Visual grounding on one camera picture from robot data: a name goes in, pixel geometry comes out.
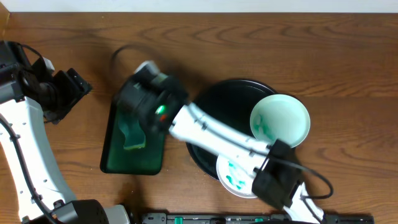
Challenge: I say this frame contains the green yellow sponge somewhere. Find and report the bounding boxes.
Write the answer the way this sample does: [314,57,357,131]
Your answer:
[118,112,146,150]

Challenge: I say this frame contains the mint plate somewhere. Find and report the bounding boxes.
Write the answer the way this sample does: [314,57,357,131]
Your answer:
[250,94,310,147]

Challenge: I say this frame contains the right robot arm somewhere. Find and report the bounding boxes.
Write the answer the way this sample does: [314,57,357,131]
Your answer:
[115,72,326,223]

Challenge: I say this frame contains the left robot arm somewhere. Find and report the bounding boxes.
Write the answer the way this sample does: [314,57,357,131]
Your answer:
[1,40,131,224]

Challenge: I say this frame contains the green rectangular tray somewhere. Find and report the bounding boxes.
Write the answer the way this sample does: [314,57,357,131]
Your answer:
[99,103,165,175]

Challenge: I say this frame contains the round black serving tray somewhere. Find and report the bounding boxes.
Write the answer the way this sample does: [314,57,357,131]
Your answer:
[185,78,299,182]

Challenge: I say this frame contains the white plate with green stain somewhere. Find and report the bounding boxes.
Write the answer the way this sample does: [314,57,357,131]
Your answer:
[216,156,257,199]

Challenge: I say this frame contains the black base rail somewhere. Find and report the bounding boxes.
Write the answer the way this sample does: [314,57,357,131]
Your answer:
[141,213,375,224]

